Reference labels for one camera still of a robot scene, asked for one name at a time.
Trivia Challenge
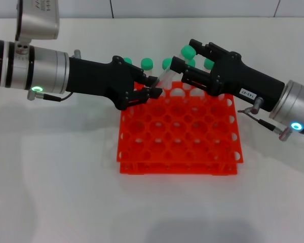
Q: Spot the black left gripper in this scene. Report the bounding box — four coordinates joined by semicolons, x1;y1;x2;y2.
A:
65;55;163;111

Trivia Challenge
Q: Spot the orange plastic test tube rack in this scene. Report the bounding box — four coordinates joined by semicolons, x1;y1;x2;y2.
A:
116;80;244;176

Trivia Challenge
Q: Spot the right arm cable with plugs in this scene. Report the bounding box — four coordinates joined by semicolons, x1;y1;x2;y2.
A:
238;97;293;141

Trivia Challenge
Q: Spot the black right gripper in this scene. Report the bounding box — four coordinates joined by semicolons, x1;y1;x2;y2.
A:
170;38;286;112

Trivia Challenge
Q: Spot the arm cable with plugs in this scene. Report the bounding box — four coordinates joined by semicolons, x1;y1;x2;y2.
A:
238;97;293;141
27;50;81;102

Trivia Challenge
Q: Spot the left arm cable with plugs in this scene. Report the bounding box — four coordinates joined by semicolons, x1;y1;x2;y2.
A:
27;50;81;102

